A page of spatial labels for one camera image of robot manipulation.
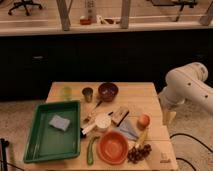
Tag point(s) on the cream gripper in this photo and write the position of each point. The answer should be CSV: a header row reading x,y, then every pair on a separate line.
x,y
168,116

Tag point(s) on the red apple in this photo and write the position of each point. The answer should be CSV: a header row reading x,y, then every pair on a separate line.
x,y
143,121

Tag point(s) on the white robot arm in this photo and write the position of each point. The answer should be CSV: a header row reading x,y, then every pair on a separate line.
x,y
185,83

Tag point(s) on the orange bowl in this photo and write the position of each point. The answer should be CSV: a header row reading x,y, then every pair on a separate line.
x,y
112,148

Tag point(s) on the purple bowl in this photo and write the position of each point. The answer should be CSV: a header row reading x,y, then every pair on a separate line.
x,y
107,91

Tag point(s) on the yellow banana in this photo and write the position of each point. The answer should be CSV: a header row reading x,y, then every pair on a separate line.
x,y
141,138

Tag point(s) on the wooden block brush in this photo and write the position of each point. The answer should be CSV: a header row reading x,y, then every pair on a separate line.
x,y
119,115

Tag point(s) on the bunch of dark grapes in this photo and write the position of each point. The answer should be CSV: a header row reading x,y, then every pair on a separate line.
x,y
139,153

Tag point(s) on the white measuring cup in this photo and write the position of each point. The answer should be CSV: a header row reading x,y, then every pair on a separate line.
x,y
101,122

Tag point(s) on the metal cup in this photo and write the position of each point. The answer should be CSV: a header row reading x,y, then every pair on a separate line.
x,y
88,94

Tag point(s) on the green cucumber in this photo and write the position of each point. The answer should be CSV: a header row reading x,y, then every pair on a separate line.
x,y
90,158

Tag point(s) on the yellow-green cup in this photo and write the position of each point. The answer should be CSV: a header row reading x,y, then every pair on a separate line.
x,y
66,93

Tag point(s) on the blue sponge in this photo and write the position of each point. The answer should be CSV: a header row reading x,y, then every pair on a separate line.
x,y
60,122

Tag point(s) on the green plastic tray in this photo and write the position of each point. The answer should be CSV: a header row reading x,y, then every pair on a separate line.
x,y
45,142

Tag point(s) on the red white object on shelf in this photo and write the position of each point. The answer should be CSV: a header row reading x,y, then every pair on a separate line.
x,y
85,21

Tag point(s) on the black stand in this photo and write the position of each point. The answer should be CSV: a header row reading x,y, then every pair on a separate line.
x,y
3,157

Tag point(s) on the black office chair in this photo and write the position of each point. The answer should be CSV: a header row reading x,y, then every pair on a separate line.
x,y
25,4

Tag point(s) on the dark handled spoon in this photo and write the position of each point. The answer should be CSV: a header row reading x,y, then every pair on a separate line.
x,y
91,111

